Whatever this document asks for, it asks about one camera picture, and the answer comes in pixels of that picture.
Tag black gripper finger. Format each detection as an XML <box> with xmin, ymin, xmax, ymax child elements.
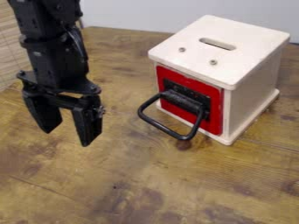
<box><xmin>22</xmin><ymin>92</ymin><xmax>61</xmax><ymax>133</ymax></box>
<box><xmin>70</xmin><ymin>105</ymin><xmax>104</xmax><ymax>147</ymax></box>

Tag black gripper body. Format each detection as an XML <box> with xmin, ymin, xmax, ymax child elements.
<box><xmin>17</xmin><ymin>27</ymin><xmax>101</xmax><ymax>109</ymax></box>

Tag red drawer with black handle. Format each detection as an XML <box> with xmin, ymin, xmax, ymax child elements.
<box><xmin>137</xmin><ymin>65</ymin><xmax>222</xmax><ymax>140</ymax></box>

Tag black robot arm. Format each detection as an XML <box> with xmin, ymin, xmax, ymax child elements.
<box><xmin>6</xmin><ymin>0</ymin><xmax>104</xmax><ymax>146</ymax></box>

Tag white wooden box cabinet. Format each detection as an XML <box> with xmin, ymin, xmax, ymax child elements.
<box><xmin>148</xmin><ymin>15</ymin><xmax>289</xmax><ymax>145</ymax></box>

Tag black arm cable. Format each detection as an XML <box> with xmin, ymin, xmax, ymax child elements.
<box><xmin>65</xmin><ymin>17</ymin><xmax>89</xmax><ymax>64</ymax></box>

